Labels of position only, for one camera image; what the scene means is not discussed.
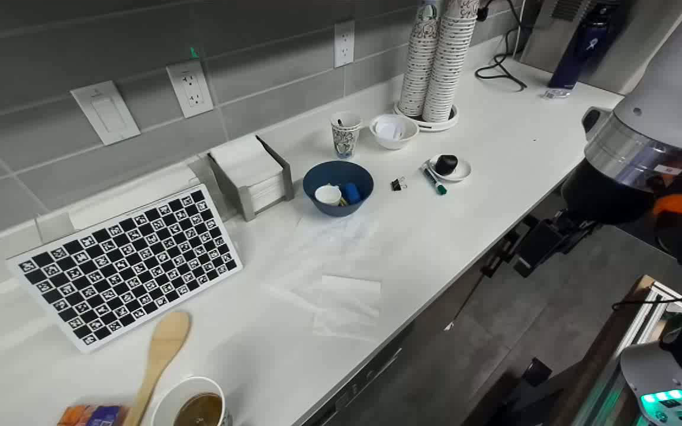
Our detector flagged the patterned paper cup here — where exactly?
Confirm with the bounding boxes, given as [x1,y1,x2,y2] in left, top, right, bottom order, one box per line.
[330,111,364,160]

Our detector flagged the white saucer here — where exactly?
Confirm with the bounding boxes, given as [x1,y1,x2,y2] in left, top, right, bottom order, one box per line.
[428,154,472,183]

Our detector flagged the stack of white napkins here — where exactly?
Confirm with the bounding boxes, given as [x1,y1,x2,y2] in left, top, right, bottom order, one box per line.
[209,135,286,213]

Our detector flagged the grey metal appliance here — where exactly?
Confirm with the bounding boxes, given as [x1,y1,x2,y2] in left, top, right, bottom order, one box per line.
[519,0,682,96]

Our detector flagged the green marker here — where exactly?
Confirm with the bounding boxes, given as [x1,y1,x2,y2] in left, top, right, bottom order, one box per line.
[422,164,448,196]

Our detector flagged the white mug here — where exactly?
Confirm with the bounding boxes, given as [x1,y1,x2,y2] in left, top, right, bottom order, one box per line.
[150,376,233,426]

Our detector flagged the small white cup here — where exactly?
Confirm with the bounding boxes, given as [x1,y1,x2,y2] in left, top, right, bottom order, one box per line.
[315,185,342,207]

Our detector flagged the checkered calibration board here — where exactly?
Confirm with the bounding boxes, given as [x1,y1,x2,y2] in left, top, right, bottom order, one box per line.
[6,183,243,354]

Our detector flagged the stack of paper cups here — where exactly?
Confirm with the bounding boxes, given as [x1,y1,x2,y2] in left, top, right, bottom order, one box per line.
[397,0,443,118]
[422,0,481,124]

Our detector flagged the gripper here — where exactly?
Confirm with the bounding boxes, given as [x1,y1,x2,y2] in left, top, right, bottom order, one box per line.
[480,159,658,279]

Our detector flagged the grey napkin holder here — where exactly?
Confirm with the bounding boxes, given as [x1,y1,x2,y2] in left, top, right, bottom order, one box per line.
[207,134,294,222]

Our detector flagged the light switch plate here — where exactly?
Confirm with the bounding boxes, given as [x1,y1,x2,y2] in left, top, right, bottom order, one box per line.
[70,80,141,146]

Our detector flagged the dark blue bottle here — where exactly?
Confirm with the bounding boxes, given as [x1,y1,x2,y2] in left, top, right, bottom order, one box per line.
[548,2,619,91]

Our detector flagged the white bowl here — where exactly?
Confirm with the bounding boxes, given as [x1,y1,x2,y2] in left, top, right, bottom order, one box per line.
[369,113,420,150]

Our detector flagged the orange packet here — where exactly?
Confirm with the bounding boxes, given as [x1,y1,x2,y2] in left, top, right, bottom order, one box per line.
[56,404,129,426]

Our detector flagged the white round cup tray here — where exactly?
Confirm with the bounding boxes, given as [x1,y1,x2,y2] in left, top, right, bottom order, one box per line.
[393,101,459,133]

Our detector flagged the dishwasher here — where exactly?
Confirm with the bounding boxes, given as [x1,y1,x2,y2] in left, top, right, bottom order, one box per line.
[297,328,416,426]

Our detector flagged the wooden spoon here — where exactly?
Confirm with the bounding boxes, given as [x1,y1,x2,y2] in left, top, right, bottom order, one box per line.
[123,311,191,426]

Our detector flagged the black cable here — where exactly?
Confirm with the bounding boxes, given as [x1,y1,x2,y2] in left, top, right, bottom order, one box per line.
[611,279,682,312]
[474,0,529,93]

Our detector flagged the blue bowl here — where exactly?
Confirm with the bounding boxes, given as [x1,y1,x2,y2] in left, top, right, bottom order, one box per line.
[303,160,374,217]

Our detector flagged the wall socket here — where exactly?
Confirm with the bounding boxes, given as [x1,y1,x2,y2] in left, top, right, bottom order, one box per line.
[333,21,356,68]
[166,59,215,118]

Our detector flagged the white paper napkin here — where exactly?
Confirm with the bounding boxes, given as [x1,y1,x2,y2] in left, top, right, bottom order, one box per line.
[311,274,383,342]

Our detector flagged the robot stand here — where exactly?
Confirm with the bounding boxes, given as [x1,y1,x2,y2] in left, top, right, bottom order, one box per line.
[569,274,682,426]

